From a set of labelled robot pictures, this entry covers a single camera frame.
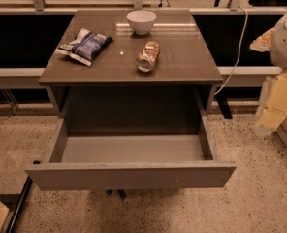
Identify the blue white chip bag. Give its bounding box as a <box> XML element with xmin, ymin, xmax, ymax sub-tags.
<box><xmin>55</xmin><ymin>28</ymin><xmax>113</xmax><ymax>67</ymax></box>

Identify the white cable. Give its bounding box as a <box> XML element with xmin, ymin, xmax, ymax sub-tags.
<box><xmin>213</xmin><ymin>6</ymin><xmax>249</xmax><ymax>96</ymax></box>

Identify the black floor bar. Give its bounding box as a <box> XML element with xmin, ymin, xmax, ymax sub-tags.
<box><xmin>5</xmin><ymin>177</ymin><xmax>33</xmax><ymax>233</ymax></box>

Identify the white ceramic bowl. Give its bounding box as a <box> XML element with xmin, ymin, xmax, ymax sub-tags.
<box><xmin>126</xmin><ymin>10</ymin><xmax>157</xmax><ymax>34</ymax></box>

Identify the crushed metallic can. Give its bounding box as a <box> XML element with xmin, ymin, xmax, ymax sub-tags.
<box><xmin>136</xmin><ymin>41</ymin><xmax>160</xmax><ymax>73</ymax></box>

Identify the grey top drawer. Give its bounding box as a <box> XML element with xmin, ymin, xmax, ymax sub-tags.
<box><xmin>24</xmin><ymin>86</ymin><xmax>238</xmax><ymax>192</ymax></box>

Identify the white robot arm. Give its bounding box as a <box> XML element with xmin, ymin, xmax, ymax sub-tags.
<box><xmin>250</xmin><ymin>12</ymin><xmax>287</xmax><ymax>136</ymax></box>

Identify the grey drawer cabinet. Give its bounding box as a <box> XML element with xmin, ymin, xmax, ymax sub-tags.
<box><xmin>39</xmin><ymin>10</ymin><xmax>222</xmax><ymax>107</ymax></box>

